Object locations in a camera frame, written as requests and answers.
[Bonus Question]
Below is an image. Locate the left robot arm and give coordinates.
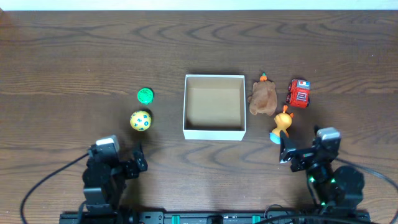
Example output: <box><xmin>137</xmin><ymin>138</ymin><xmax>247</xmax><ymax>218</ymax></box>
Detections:
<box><xmin>83</xmin><ymin>143</ymin><xmax>148</xmax><ymax>215</ymax></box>

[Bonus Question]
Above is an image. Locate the red toy fire truck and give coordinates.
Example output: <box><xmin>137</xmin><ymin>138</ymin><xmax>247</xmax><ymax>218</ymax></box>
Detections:
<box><xmin>285</xmin><ymin>79</ymin><xmax>310</xmax><ymax>108</ymax></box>

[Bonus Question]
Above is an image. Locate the brown plush bear toy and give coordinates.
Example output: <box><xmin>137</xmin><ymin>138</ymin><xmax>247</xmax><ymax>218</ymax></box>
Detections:
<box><xmin>248</xmin><ymin>73</ymin><xmax>277</xmax><ymax>116</ymax></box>

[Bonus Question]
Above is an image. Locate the green plastic turbine wheel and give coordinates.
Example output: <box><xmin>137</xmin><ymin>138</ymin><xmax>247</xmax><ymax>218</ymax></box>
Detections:
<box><xmin>137</xmin><ymin>88</ymin><xmax>154</xmax><ymax>105</ymax></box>

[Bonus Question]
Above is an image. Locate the white cardboard box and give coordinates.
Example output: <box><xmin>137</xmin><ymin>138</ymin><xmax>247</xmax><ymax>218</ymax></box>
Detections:
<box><xmin>182</xmin><ymin>74</ymin><xmax>246</xmax><ymax>141</ymax></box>

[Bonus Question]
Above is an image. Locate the orange rubber duck toy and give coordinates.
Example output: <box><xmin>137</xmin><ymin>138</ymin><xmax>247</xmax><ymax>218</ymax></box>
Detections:
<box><xmin>269</xmin><ymin>105</ymin><xmax>294</xmax><ymax>144</ymax></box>

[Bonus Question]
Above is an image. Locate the yellow ball with blue letters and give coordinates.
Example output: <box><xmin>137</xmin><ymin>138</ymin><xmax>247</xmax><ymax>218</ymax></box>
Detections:
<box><xmin>130</xmin><ymin>110</ymin><xmax>152</xmax><ymax>131</ymax></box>

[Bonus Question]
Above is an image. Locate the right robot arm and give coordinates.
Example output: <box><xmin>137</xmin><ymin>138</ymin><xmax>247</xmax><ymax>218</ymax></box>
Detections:
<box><xmin>279</xmin><ymin>128</ymin><xmax>364</xmax><ymax>210</ymax></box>

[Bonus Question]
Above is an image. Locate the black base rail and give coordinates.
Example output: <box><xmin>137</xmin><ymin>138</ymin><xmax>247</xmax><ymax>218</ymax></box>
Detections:
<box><xmin>58</xmin><ymin>210</ymin><xmax>371</xmax><ymax>224</ymax></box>

